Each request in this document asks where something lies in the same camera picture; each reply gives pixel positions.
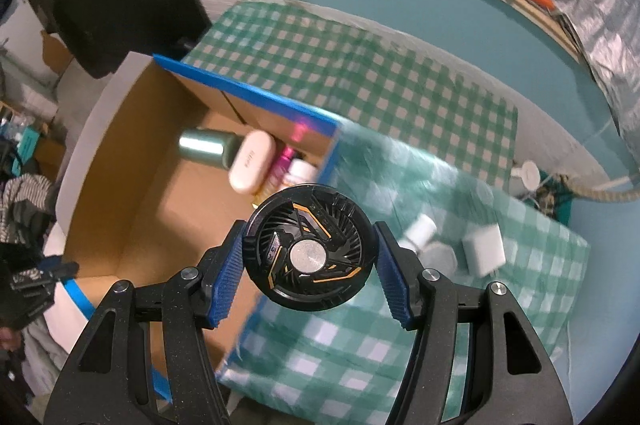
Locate white octagonal box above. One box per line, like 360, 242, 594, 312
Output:
420, 242, 458, 278

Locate white pill bottle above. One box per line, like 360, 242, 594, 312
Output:
401, 214, 437, 253

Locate white power adapter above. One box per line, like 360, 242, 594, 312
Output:
462, 223, 506, 278

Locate black round fan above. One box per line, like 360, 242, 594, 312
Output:
242, 185, 378, 312

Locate white oval case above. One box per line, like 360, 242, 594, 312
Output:
229, 130, 277, 194

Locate pink tube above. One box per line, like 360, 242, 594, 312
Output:
252, 146, 298, 208

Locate green metal tin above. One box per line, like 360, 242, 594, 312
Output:
178, 128, 244, 171

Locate small white medicine bottle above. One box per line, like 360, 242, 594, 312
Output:
282, 159, 318, 188

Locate blue-edged cardboard box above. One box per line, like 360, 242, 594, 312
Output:
54, 50, 346, 403

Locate striped cloth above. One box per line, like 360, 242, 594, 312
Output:
1, 174, 58, 249

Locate green checkered tablecloth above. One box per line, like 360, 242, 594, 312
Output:
186, 2, 589, 424

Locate teal box on floor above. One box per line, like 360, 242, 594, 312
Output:
17, 127, 40, 163

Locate wooden ledge strip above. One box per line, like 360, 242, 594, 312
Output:
501, 0, 585, 63

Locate white cup by wall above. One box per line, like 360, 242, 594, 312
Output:
509, 160, 541, 196

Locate beige hose pipe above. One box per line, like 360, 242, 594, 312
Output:
560, 175, 640, 203

